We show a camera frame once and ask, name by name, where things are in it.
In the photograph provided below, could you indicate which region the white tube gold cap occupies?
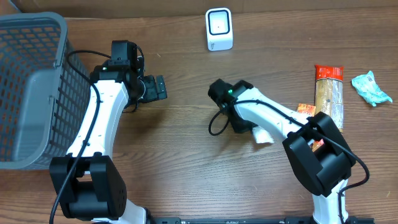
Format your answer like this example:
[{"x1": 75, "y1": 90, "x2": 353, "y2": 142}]
[{"x1": 251, "y1": 126, "x2": 274, "y2": 144}]

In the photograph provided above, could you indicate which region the small orange carton box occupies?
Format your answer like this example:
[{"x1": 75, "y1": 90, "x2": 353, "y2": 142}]
[{"x1": 297, "y1": 103, "x2": 316, "y2": 116}]

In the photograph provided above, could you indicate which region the orange spaghetti packet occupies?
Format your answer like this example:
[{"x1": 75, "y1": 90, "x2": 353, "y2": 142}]
[{"x1": 315, "y1": 65, "x2": 344, "y2": 133}]

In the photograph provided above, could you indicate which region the teal tissue packet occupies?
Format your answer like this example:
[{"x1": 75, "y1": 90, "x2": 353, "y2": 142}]
[{"x1": 351, "y1": 70, "x2": 393, "y2": 107}]

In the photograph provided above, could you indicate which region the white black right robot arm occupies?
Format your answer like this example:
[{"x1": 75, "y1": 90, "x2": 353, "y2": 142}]
[{"x1": 208, "y1": 79, "x2": 374, "y2": 223}]

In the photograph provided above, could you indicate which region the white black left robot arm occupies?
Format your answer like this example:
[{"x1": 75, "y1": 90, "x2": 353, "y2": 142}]
[{"x1": 49, "y1": 60, "x2": 167, "y2": 223}]

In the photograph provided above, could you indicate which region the white barcode scanner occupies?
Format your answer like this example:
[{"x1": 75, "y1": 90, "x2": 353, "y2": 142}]
[{"x1": 205, "y1": 7, "x2": 233, "y2": 52}]

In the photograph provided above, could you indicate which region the grey plastic mesh basket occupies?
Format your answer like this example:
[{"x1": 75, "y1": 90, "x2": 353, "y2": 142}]
[{"x1": 1, "y1": 12, "x2": 90, "y2": 170}]

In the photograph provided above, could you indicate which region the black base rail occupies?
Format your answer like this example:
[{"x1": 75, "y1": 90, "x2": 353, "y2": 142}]
[{"x1": 96, "y1": 217, "x2": 376, "y2": 224}]

